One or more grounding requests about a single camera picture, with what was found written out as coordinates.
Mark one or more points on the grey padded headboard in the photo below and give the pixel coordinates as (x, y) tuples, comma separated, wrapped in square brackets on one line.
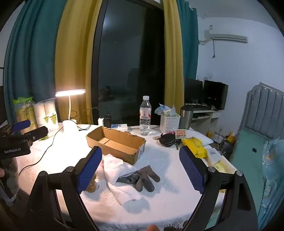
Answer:
[(261, 106)]

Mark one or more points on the dark glass sliding door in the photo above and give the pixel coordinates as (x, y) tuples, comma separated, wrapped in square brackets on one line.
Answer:
[(128, 66)]

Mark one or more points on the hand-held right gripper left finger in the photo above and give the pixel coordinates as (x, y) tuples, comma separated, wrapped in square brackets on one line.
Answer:
[(88, 171)]

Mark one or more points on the white computer desk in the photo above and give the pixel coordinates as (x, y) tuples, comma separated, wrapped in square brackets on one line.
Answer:
[(213, 118)]

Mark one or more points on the white wall socket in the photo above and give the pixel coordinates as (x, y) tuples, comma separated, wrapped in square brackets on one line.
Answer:
[(209, 76)]

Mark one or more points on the white woven basket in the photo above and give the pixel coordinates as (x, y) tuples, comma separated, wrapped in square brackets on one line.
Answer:
[(169, 124)]

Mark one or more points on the blue and white box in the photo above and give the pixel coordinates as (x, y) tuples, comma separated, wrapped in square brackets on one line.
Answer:
[(119, 127)]

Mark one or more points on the black power adapter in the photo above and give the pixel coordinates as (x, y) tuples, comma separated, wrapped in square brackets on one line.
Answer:
[(107, 122)]

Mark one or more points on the brown cardboard box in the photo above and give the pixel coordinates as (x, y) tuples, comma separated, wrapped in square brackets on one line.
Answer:
[(124, 153)]

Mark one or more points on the teal curtain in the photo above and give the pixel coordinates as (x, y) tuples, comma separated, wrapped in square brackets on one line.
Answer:
[(189, 44), (33, 55)]

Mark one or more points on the yellow curtain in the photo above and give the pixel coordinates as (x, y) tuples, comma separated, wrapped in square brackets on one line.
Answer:
[(173, 55), (73, 55)]

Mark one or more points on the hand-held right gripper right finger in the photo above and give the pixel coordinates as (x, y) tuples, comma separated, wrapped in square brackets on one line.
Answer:
[(192, 168)]

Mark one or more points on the white air conditioner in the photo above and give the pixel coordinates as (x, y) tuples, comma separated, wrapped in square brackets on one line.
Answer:
[(226, 38)]

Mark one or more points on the yellow plastic container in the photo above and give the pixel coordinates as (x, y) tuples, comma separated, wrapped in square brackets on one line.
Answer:
[(230, 137)]

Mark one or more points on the person's right hand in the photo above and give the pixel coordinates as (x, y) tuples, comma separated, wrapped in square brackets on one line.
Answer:
[(153, 228)]

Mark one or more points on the white desk lamp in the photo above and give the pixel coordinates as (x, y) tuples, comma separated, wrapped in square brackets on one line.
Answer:
[(70, 126)]

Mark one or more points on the pale yellow tissue pack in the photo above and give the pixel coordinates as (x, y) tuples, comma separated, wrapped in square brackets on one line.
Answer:
[(224, 167)]

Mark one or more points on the bed with teal sheet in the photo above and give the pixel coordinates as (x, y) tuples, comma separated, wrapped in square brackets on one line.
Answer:
[(246, 146)]

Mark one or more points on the black keyboard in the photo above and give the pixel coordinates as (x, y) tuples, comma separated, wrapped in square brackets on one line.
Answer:
[(199, 107)]

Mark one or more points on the black round pouch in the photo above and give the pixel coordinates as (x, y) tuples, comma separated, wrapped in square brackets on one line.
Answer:
[(168, 139)]

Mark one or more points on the clear water bottle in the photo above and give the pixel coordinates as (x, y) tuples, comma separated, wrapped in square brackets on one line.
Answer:
[(145, 120)]

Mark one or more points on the cream sachet bundle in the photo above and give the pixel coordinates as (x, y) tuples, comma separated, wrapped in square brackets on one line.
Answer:
[(173, 113)]

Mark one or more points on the white textured tablecloth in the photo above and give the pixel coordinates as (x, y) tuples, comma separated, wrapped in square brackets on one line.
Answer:
[(155, 200)]

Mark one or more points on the blue plastic bag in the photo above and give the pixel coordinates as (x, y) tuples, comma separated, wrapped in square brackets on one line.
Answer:
[(160, 109)]

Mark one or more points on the light blue printed blanket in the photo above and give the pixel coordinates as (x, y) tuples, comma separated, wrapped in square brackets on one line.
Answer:
[(273, 177)]

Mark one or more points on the white labelled packet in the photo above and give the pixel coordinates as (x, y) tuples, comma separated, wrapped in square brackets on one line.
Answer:
[(213, 155)]

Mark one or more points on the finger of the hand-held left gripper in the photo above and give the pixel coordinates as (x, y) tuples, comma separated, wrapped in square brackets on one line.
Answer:
[(21, 125), (36, 133)]

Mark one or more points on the steel tumbler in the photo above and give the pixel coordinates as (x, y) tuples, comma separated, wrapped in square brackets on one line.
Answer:
[(186, 118)]

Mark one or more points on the grey knit glove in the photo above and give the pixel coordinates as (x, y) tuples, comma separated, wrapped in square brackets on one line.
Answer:
[(144, 177)]

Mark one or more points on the white charger plug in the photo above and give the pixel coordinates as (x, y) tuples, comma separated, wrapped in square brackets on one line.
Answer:
[(101, 122)]

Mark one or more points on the black computer monitor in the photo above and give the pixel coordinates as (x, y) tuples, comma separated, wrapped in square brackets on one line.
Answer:
[(193, 91), (214, 95)]

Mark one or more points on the tree print paper cup pack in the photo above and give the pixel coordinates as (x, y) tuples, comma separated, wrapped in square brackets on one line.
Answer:
[(50, 115)]

